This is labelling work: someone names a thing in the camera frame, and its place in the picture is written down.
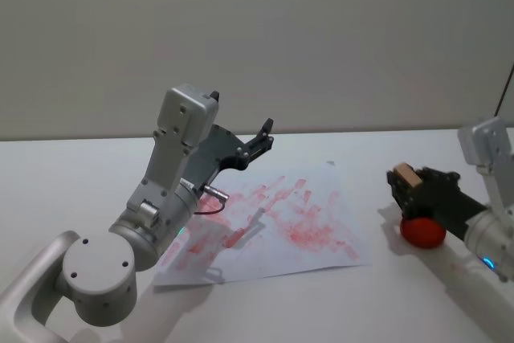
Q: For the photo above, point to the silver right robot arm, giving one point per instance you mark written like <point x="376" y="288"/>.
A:
<point x="488" y="222"/>

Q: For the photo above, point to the red round ink pad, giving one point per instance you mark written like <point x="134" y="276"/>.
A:
<point x="421" y="233"/>

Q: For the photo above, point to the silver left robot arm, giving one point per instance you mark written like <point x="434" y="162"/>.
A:
<point x="100" y="266"/>

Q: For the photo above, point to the small wooden block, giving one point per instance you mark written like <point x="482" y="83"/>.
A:
<point x="407" y="176"/>

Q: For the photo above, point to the white paper with red marks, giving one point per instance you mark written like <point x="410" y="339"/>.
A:
<point x="305" y="230"/>

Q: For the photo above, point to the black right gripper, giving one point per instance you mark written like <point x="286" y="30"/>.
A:
<point x="445" y="198"/>

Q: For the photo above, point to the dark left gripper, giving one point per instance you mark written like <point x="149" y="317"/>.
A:
<point x="209" y="158"/>

